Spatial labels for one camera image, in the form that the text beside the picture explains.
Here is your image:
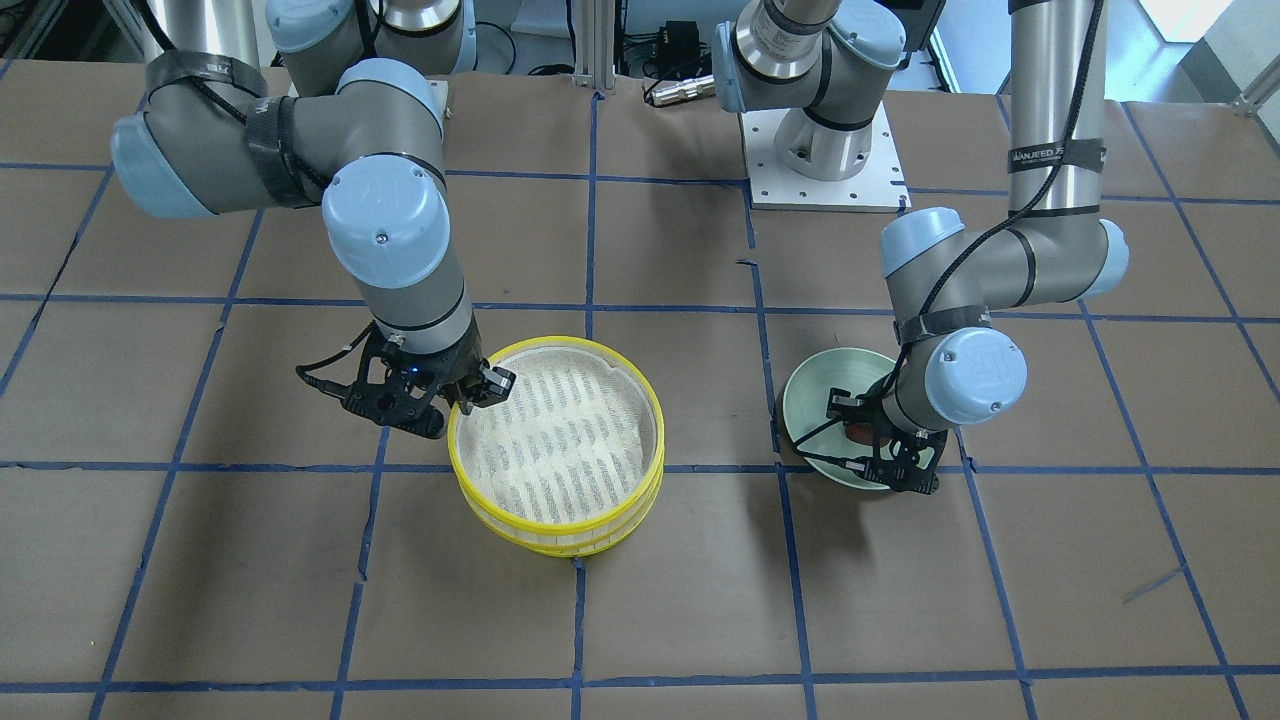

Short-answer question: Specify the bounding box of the light green plate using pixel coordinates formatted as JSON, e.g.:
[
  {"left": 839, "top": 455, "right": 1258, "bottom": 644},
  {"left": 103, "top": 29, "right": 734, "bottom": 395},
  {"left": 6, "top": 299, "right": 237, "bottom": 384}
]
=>
[{"left": 782, "top": 348, "right": 893, "bottom": 491}]

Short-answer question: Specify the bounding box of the aluminium frame post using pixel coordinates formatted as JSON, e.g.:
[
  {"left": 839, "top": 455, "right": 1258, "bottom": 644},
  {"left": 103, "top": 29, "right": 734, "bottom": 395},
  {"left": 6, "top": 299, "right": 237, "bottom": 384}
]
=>
[{"left": 568, "top": 1, "right": 621, "bottom": 96}]

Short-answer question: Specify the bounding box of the silver cylindrical connector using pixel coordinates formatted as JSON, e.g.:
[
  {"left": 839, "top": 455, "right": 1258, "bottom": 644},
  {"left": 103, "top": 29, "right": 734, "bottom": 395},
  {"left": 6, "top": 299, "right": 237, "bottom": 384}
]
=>
[{"left": 643, "top": 76, "right": 716, "bottom": 108}]

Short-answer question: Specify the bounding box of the brown bun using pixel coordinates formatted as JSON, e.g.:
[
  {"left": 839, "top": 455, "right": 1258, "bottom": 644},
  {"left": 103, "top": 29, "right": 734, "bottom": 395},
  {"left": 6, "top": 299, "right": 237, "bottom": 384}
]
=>
[{"left": 844, "top": 423, "right": 876, "bottom": 447}]

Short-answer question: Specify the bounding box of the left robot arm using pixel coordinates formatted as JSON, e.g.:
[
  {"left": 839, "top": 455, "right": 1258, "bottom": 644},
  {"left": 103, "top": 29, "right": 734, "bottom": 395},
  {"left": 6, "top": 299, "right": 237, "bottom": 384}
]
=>
[{"left": 712, "top": 1, "right": 1130, "bottom": 495}]

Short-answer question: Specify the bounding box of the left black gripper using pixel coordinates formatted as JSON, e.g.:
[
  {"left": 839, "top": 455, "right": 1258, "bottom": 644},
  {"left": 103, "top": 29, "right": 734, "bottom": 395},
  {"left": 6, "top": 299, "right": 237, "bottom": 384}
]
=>
[{"left": 794, "top": 375, "right": 948, "bottom": 495}]

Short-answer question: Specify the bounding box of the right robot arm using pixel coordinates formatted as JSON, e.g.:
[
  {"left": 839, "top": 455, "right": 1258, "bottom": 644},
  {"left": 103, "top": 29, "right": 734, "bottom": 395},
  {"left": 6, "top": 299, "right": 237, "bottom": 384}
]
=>
[{"left": 110, "top": 1, "right": 516, "bottom": 439}]

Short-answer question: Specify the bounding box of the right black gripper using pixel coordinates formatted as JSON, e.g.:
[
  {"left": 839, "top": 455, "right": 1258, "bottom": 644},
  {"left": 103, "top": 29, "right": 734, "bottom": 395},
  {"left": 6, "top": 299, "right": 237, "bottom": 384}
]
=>
[{"left": 340, "top": 328, "right": 517, "bottom": 439}]

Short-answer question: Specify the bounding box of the yellow steamer basket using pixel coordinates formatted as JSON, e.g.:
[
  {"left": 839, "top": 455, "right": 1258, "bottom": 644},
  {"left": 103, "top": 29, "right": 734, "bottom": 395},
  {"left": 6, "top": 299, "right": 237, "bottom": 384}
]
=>
[
  {"left": 447, "top": 336, "right": 666, "bottom": 527},
  {"left": 460, "top": 475, "right": 663, "bottom": 559}
]

